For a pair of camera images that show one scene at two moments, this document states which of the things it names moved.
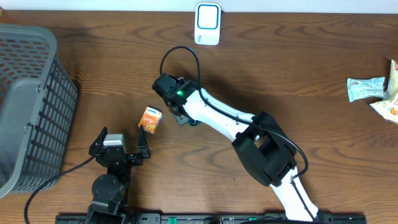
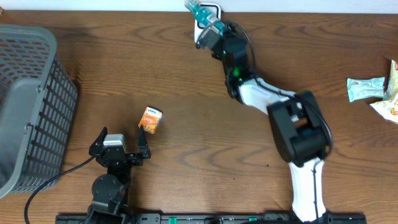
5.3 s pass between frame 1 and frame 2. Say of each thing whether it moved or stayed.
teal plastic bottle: moved
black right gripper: moved
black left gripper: stayed
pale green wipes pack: stayed
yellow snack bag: stayed
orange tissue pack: stayed
